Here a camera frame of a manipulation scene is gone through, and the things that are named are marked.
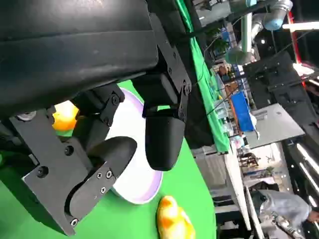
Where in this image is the black machine frame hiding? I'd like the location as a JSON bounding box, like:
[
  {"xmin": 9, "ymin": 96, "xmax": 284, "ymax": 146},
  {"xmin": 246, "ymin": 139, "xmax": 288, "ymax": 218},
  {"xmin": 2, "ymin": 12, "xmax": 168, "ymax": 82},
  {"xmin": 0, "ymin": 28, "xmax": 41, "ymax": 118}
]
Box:
[{"xmin": 243, "ymin": 51, "xmax": 319, "ymax": 125}]

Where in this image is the green table cloth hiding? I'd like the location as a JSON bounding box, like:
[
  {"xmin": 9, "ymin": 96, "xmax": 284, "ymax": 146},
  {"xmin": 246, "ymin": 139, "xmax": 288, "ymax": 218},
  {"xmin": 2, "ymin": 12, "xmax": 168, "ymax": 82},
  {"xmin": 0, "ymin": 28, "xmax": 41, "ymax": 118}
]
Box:
[{"xmin": 0, "ymin": 81, "xmax": 217, "ymax": 239}]

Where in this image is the orange white toy bread roll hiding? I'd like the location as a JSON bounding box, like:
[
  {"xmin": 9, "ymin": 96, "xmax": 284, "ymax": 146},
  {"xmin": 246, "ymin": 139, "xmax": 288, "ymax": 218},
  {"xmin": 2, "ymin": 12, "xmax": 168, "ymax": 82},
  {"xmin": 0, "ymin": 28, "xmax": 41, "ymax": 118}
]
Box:
[
  {"xmin": 156, "ymin": 195, "xmax": 196, "ymax": 239},
  {"xmin": 51, "ymin": 101, "xmax": 80, "ymax": 132}
]

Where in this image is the black curtain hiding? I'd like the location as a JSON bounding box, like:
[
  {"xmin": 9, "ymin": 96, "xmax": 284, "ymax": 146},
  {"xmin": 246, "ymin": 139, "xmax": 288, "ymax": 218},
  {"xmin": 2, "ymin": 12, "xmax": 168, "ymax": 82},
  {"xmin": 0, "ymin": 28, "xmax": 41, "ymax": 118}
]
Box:
[{"xmin": 159, "ymin": 0, "xmax": 216, "ymax": 150}]

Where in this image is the person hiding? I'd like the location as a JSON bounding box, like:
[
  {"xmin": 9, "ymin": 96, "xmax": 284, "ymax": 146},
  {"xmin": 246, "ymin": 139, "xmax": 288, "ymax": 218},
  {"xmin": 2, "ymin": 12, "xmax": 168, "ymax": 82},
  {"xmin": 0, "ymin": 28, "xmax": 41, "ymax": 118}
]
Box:
[{"xmin": 251, "ymin": 189, "xmax": 319, "ymax": 239}]

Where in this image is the grey desk panel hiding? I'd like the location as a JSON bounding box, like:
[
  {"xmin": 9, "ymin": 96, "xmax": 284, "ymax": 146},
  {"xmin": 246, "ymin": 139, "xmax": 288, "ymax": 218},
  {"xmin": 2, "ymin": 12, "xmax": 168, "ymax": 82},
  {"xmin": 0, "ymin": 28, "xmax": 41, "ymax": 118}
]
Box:
[{"xmin": 245, "ymin": 103, "xmax": 306, "ymax": 150}]

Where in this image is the lilac plate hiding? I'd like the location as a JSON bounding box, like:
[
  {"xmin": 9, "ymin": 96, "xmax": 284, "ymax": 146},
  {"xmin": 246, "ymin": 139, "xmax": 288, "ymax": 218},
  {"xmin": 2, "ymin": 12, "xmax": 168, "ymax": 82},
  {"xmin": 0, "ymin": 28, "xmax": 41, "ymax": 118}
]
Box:
[{"xmin": 99, "ymin": 86, "xmax": 164, "ymax": 205}]

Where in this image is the green backdrop cloth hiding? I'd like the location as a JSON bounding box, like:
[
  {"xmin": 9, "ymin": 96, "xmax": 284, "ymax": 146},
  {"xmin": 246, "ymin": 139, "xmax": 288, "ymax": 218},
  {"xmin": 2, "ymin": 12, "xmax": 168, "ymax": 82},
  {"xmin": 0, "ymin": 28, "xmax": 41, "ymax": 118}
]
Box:
[{"xmin": 174, "ymin": 0, "xmax": 230, "ymax": 155}]

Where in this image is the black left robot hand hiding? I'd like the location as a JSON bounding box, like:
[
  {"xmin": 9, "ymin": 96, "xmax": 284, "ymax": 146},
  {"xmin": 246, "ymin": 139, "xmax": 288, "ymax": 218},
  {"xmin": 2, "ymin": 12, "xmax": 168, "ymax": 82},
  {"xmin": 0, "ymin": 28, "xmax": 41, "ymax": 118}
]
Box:
[{"xmin": 0, "ymin": 0, "xmax": 192, "ymax": 237}]

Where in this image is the blue box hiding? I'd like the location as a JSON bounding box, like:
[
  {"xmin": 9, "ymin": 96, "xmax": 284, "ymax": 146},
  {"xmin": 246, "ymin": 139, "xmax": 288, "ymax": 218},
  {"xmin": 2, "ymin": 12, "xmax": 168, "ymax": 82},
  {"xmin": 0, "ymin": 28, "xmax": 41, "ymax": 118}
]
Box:
[{"xmin": 230, "ymin": 91, "xmax": 257, "ymax": 132}]

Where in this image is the white board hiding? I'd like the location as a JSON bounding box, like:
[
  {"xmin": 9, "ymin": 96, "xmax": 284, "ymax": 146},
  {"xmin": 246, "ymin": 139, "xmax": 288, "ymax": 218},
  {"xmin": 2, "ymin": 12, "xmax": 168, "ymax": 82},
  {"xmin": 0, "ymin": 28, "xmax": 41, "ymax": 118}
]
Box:
[{"xmin": 224, "ymin": 149, "xmax": 265, "ymax": 239}]

